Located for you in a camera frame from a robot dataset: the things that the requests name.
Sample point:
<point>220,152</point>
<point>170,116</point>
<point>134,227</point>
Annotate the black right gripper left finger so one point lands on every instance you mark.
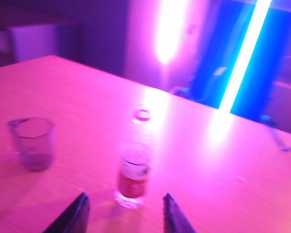
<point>75,216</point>

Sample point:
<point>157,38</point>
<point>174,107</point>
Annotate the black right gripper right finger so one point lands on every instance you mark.
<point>175,216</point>

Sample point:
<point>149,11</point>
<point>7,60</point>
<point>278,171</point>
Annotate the mineral water bottle red label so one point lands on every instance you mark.
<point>134,179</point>

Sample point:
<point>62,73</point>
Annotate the dark blue upright panel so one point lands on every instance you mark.
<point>208,48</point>

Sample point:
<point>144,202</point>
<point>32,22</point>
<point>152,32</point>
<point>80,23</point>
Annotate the bright blue-white light tube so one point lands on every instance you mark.
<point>246,55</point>

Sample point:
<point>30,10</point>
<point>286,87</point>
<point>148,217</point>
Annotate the white low cabinet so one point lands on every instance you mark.
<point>34,42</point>

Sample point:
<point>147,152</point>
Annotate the bright pink light tube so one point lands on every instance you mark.
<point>171,29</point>

